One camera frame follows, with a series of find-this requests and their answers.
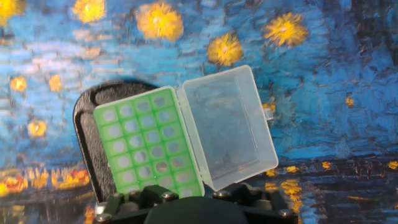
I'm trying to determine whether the clear box with green rack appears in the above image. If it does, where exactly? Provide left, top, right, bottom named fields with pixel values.
left=93, top=64, right=279, bottom=200

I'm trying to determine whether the starry night painting cloth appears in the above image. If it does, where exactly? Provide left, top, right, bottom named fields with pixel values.
left=0, top=0, right=398, bottom=224

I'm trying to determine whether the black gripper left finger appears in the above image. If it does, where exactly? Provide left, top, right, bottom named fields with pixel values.
left=95, top=185, right=180, bottom=223

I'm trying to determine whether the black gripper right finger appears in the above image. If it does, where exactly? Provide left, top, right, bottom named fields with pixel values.
left=213, top=183, right=299, bottom=223

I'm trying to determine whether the black C-clamp with steel screw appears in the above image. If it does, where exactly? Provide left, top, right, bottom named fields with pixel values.
left=73, top=81, right=160, bottom=203

